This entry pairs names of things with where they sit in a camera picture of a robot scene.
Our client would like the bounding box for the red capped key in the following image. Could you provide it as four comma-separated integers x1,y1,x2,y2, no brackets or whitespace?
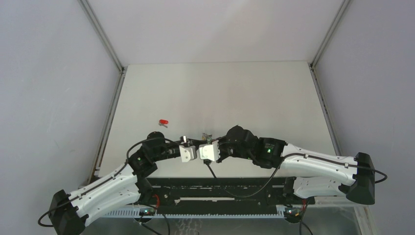
159,119,169,128

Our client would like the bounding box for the right aluminium frame post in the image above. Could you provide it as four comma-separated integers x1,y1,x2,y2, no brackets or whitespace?
308,0,353,155

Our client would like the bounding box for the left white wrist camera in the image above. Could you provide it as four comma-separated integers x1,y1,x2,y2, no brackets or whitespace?
179,136,197,163

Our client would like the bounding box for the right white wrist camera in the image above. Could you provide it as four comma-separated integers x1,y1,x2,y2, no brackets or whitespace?
198,141,220,162

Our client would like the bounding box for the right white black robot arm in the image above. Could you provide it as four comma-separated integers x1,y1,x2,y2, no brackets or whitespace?
213,125,376,205

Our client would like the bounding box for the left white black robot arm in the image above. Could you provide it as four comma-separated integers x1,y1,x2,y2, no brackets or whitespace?
45,132,207,235

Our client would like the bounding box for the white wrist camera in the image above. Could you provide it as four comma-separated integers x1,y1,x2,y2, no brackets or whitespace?
179,136,197,163
198,141,220,162

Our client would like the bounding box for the white slotted cable duct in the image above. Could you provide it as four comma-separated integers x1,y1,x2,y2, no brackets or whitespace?
103,206,285,218

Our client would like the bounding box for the left aluminium frame post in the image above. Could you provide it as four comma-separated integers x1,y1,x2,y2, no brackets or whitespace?
78,0,125,182

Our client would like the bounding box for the aluminium frame post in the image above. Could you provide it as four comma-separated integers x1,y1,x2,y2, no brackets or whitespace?
308,0,353,155
78,0,125,182

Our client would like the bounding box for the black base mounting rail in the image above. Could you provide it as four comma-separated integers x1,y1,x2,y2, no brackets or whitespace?
137,177,305,212

